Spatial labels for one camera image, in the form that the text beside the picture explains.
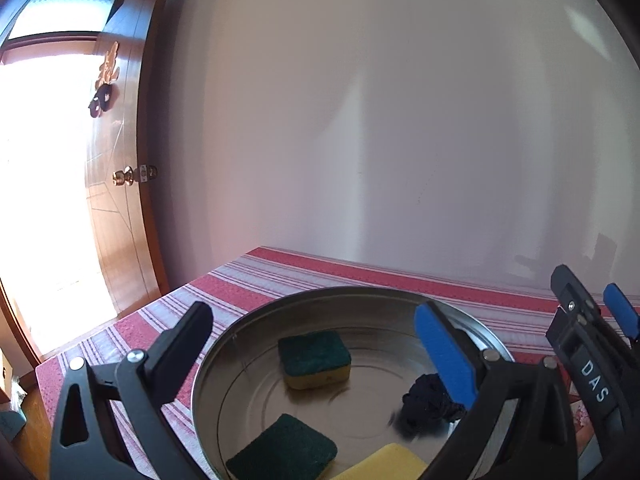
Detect dark navy yarn ball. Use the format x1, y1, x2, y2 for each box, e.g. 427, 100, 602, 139
392, 374, 466, 440

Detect round cookie tin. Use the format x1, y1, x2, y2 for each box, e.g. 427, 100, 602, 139
191, 285, 516, 480

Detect yellow sponge dark bottom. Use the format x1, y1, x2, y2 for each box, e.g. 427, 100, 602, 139
333, 443, 428, 480

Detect yellow green sponge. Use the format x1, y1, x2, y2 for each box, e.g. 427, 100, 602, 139
278, 330, 352, 391
226, 414, 337, 480

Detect red white striped tablecloth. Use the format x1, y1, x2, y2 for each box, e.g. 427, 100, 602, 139
36, 247, 558, 479

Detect brass door knob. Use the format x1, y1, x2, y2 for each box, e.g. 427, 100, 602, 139
112, 165, 158, 186

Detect wooden door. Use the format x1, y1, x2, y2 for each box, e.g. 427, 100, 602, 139
85, 0, 168, 318

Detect door hanging ornament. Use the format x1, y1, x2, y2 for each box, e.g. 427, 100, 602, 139
88, 41, 119, 118

